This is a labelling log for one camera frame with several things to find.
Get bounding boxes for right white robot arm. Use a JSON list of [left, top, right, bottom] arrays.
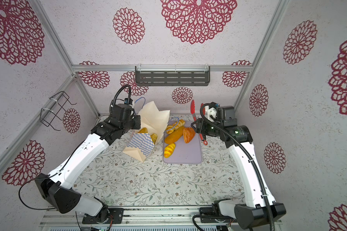
[[191, 102, 286, 231]]

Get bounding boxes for round golden bun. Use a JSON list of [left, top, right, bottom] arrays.
[[150, 133, 158, 144]]

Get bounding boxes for grey wall shelf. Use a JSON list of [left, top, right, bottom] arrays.
[[135, 66, 211, 87]]

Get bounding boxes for black wire wall rack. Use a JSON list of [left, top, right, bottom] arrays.
[[39, 91, 76, 131]]

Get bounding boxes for aluminium front rail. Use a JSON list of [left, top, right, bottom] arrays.
[[39, 205, 283, 227]]

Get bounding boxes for twisted light bread roll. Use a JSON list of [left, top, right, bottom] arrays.
[[165, 119, 186, 134]]

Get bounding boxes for long orange bread loaf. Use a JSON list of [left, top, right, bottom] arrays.
[[164, 126, 185, 144]]

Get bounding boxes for red kitchen tongs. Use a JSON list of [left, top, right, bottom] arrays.
[[190, 100, 208, 145]]

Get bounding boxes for brown croissant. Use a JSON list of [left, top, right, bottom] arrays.
[[183, 127, 196, 143]]

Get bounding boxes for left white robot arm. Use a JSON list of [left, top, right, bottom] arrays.
[[35, 103, 141, 221]]

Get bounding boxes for small yellow striped bun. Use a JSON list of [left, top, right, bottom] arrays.
[[163, 143, 176, 158]]

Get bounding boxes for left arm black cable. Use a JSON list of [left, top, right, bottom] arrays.
[[18, 84, 133, 211]]

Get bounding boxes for lavender tray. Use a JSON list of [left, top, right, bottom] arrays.
[[163, 134, 202, 164]]

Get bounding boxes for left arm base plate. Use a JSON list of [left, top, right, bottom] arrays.
[[82, 208, 124, 224]]

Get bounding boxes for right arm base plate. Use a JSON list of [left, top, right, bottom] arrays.
[[199, 207, 237, 223]]

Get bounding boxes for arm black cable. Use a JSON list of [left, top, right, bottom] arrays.
[[192, 102, 276, 231], [18, 84, 133, 211]]

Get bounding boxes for blue checkered paper bag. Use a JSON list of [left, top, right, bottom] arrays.
[[122, 101, 170, 163]]

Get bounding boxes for striped swirl bread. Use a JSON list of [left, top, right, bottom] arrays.
[[138, 128, 148, 133]]

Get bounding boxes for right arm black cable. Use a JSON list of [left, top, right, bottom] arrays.
[[192, 102, 276, 231]]

